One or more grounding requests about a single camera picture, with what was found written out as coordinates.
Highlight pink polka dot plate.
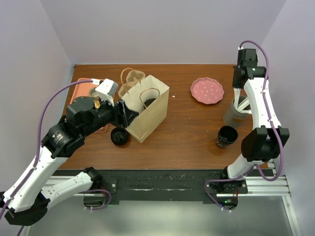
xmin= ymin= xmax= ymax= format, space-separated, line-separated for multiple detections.
xmin=190 ymin=77 xmax=224 ymax=105

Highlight grey straw holder cup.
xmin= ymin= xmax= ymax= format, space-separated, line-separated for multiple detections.
xmin=223 ymin=100 xmax=251 ymax=129

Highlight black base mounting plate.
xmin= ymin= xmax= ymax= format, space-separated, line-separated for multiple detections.
xmin=73 ymin=169 xmax=247 ymax=209

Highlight salmon pink tray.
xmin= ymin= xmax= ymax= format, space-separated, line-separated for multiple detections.
xmin=70 ymin=78 xmax=108 ymax=133

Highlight brown paper bag with handles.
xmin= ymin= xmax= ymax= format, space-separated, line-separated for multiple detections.
xmin=121 ymin=75 xmax=169 ymax=143

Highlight small grey ceramic cup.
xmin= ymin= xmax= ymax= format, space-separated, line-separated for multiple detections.
xmin=89 ymin=88 xmax=98 ymax=98

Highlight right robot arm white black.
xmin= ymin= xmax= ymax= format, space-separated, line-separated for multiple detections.
xmin=219 ymin=47 xmax=290 ymax=193

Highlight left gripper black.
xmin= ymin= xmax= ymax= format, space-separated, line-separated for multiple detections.
xmin=81 ymin=93 xmax=139 ymax=137

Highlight black coffee cup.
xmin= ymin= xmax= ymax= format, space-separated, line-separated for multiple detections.
xmin=144 ymin=98 xmax=156 ymax=109
xmin=216 ymin=125 xmax=238 ymax=148

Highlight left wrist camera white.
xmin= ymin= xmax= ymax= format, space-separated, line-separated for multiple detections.
xmin=95 ymin=79 xmax=119 ymax=106

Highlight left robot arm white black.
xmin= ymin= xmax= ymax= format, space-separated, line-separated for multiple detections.
xmin=0 ymin=96 xmax=139 ymax=226

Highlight cardboard cup carrier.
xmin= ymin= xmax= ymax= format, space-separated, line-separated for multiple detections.
xmin=118 ymin=67 xmax=145 ymax=98

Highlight yellow woven coaster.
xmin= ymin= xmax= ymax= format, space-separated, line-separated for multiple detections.
xmin=94 ymin=99 xmax=100 ymax=109

